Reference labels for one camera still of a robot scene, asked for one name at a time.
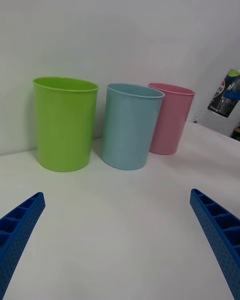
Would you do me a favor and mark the green plastic bin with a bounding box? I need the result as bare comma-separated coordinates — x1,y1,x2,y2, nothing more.
32,76,99,173

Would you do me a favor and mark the pink plastic bin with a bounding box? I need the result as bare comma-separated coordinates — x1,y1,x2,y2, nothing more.
147,82,196,156

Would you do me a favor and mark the pale blue plastic bin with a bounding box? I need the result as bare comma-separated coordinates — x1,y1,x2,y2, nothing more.
100,83,165,171

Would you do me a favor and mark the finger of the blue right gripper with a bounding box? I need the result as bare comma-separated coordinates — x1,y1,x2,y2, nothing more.
223,89,240,100

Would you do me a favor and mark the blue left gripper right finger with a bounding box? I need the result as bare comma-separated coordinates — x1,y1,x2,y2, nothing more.
189,188,240,300

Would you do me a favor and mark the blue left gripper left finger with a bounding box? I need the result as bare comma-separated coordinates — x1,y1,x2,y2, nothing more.
0,191,46,298

